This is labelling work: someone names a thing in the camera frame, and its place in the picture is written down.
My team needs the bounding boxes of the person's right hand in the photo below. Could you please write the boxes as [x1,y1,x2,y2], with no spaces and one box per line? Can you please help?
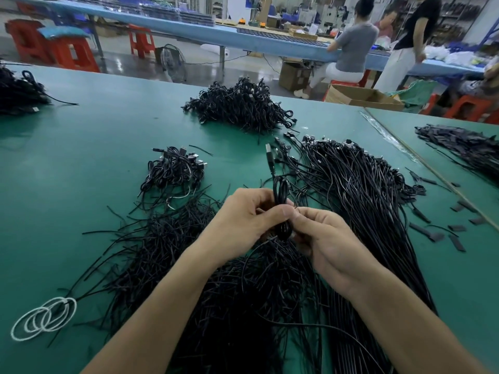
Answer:
[288,206,385,299]

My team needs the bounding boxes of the person's left hand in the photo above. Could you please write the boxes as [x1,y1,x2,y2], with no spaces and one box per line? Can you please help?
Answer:
[191,188,297,265]

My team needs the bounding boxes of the single black cable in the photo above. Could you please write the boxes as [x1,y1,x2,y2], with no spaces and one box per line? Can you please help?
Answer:
[265,142,296,238]

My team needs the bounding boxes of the bundle of long black cables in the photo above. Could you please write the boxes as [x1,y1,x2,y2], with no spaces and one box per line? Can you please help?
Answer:
[269,135,438,374]

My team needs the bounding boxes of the small cluster of knotted cables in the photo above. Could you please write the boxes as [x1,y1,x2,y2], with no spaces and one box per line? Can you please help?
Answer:
[139,146,207,213]

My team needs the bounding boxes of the pile of black cables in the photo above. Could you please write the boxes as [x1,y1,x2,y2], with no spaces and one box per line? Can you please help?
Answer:
[62,150,336,374]

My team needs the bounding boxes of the heap of black cables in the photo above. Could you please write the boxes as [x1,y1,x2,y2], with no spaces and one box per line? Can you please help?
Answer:
[0,62,77,116]
[182,77,297,136]

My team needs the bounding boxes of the spread of straight black cables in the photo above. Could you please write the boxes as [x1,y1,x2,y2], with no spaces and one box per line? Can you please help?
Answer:
[415,124,499,186]

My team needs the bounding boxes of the person's left forearm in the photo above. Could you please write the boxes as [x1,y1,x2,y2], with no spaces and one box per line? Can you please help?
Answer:
[82,245,227,374]

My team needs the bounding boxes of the person's right forearm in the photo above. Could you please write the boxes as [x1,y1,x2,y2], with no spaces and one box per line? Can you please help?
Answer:
[351,272,488,374]

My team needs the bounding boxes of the scattered dark tie pieces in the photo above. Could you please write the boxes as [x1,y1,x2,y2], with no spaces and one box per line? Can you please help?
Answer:
[405,167,488,253]

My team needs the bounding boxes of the open cardboard box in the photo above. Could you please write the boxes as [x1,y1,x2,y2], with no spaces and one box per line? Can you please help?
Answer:
[323,84,405,112]

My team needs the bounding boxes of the small cardboard box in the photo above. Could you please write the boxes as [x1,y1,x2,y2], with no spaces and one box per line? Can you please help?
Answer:
[279,60,313,92]

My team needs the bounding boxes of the green bag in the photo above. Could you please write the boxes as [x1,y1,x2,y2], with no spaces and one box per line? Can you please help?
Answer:
[396,78,439,112]

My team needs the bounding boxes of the grey floor fan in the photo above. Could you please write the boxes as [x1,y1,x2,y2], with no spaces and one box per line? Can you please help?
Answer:
[156,43,187,84]

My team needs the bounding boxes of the long blue workbench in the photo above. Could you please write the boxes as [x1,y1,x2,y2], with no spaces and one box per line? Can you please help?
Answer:
[0,0,484,77]

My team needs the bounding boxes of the red plastic stool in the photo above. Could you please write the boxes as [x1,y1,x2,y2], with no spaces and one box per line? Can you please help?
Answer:
[128,25,156,59]
[5,18,49,64]
[443,95,499,125]

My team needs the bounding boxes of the white pillar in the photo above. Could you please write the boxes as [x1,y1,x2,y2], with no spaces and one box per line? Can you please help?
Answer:
[226,0,252,22]

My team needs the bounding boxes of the pile of white bags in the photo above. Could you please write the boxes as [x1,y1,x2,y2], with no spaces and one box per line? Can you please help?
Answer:
[425,44,484,69]

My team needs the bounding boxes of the red stool with blue seat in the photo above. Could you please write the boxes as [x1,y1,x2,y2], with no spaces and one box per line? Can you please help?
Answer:
[37,25,101,73]

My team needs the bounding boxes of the blue metal rack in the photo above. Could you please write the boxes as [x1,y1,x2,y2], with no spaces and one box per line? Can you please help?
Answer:
[477,18,499,53]

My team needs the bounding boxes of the metal storage shelf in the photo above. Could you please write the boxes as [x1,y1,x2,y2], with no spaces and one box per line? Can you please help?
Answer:
[437,0,488,39]

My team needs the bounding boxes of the bunch of white wire rings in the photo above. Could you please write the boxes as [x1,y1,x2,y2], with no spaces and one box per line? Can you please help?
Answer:
[10,296,78,343]

